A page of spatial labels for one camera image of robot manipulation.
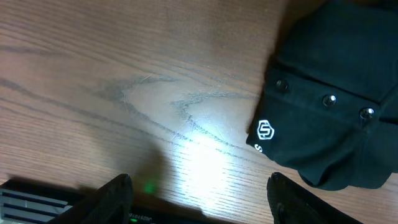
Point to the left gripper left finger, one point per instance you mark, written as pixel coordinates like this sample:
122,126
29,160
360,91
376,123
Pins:
110,204

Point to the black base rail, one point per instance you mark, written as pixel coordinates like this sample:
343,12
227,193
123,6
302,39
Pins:
26,201

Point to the black t-shirt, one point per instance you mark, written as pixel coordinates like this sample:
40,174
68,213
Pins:
329,105

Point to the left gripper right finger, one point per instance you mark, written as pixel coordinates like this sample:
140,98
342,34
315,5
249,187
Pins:
292,204

